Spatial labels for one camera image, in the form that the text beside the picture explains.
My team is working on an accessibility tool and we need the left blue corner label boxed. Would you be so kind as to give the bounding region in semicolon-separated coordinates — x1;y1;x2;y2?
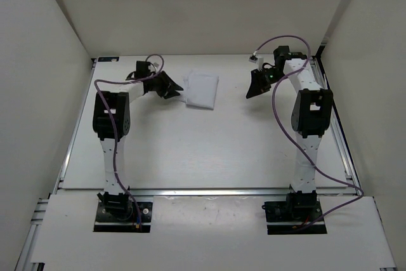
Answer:
98;56;119;62

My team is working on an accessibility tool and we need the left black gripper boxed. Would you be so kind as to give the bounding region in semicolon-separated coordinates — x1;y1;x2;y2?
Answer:
147;70;183;100

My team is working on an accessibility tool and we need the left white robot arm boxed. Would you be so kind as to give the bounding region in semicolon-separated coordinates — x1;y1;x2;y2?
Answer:
92;55;183;220

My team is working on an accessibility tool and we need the white skirt cloth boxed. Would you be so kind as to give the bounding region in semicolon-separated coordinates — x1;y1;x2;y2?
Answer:
184;71;219;110

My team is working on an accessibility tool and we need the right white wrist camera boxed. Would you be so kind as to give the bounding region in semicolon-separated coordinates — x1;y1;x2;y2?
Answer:
249;51;264;71

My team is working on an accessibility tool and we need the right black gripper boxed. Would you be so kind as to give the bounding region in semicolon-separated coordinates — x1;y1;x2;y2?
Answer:
246;68;288;99

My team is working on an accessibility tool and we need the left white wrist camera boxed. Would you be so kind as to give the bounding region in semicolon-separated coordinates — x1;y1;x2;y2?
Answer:
148;62;159;72

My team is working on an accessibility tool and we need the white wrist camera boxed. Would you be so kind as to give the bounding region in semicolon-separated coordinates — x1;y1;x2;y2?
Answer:
249;51;264;71
148;62;159;72

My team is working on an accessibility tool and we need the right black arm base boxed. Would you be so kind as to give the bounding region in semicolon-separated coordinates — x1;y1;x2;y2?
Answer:
262;191;327;235

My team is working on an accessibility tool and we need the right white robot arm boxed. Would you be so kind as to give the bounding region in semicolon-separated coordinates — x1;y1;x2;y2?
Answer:
246;46;333;221

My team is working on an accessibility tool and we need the aluminium frame rail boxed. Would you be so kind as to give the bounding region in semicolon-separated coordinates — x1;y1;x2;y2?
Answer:
53;187;357;197

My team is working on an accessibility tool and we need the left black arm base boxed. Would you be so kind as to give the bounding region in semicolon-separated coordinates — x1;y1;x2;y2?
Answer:
93;193;153;233

